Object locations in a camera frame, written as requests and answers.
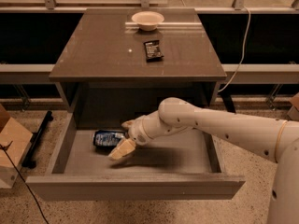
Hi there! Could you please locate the black bar on floor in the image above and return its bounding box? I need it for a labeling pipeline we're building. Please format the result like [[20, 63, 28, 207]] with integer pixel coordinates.
[[21, 111, 53, 169]]

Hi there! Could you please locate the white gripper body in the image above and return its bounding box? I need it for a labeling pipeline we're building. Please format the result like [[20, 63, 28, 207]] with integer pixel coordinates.
[[128, 111, 174, 146]]

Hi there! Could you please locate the blue pepsi can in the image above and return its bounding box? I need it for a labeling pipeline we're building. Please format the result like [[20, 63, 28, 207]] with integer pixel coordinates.
[[93, 130, 125, 147]]

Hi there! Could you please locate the open grey top drawer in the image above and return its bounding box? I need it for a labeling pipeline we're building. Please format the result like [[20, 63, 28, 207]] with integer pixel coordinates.
[[25, 87, 246, 202]]

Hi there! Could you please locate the grey cabinet with counter top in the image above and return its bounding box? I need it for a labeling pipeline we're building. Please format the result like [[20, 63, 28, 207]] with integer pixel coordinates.
[[49, 7, 227, 130]]

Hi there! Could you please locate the white bowl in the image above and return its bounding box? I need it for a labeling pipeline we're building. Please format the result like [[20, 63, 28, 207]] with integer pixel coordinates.
[[132, 11, 164, 31]]

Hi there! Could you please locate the black cable on floor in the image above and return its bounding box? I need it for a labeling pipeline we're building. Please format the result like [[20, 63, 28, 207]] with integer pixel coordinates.
[[0, 140, 50, 224]]

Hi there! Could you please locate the black snack packet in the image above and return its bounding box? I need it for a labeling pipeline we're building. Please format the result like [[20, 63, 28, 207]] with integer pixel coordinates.
[[144, 40, 163, 62]]

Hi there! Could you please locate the cardboard box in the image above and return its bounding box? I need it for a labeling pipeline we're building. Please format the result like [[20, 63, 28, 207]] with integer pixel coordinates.
[[0, 105, 33, 189]]

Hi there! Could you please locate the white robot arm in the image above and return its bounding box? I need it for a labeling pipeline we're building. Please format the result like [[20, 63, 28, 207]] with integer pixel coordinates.
[[109, 97, 299, 224]]

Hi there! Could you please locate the white cable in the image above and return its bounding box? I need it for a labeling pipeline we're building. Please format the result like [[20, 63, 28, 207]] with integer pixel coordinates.
[[217, 7, 252, 94]]

